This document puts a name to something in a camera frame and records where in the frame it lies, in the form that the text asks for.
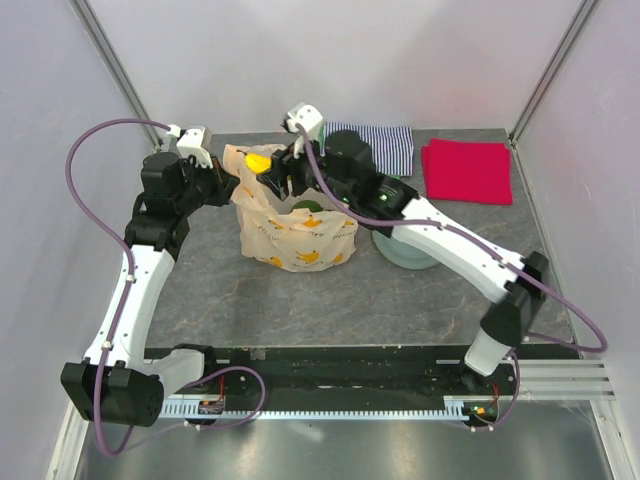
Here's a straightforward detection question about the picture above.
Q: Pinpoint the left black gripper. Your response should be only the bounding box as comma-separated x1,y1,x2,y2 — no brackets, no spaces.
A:
174,153,239,215

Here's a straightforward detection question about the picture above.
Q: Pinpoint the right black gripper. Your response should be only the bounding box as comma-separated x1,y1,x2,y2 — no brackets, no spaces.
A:
259,128,354,204

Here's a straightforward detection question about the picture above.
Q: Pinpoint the white cable duct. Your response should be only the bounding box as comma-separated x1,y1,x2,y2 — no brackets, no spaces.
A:
159,397,496,421

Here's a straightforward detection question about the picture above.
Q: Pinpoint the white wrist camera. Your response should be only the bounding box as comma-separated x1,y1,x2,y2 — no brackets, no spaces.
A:
168,124,213,169
282,102,325,158

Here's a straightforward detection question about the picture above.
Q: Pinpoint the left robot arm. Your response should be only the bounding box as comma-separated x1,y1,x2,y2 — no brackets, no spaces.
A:
61,152,239,427

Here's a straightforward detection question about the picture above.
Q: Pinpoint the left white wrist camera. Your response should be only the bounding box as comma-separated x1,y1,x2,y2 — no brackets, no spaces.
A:
168,124,213,169

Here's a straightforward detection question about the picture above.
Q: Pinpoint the green plate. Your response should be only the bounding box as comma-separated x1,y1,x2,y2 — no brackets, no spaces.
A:
371,231,439,270

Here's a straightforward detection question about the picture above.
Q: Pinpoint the beige plastic bag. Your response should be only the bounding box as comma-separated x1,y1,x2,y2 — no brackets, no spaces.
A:
222,144,358,272

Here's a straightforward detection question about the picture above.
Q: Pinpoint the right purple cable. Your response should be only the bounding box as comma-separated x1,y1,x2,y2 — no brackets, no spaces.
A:
294,122,609,436

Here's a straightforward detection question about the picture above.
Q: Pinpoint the yellow pear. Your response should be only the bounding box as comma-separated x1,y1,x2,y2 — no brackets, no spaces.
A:
245,153,272,175

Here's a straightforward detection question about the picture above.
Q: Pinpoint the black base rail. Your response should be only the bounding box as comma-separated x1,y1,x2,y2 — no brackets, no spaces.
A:
144,343,521,401

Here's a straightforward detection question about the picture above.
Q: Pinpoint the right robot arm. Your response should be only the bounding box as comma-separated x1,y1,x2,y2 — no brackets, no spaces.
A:
246,130,549,394

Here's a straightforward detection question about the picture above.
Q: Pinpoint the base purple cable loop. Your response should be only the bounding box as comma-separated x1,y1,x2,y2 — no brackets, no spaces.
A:
183,367,270,431

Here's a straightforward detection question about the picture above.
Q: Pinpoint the green lime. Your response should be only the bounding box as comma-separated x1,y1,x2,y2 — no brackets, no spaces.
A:
292,200,323,213

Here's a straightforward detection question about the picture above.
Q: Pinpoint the red cloth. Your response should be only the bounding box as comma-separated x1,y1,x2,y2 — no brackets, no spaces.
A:
421,139,513,206

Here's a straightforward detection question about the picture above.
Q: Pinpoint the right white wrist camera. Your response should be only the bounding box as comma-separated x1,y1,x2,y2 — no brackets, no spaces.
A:
282,102,325,158

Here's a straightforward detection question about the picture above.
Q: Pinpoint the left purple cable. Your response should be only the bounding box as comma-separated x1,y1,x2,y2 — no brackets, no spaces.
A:
65,118,174,459

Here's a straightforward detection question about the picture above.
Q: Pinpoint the blue striped cloth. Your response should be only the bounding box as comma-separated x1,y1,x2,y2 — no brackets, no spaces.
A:
322,122,414,177

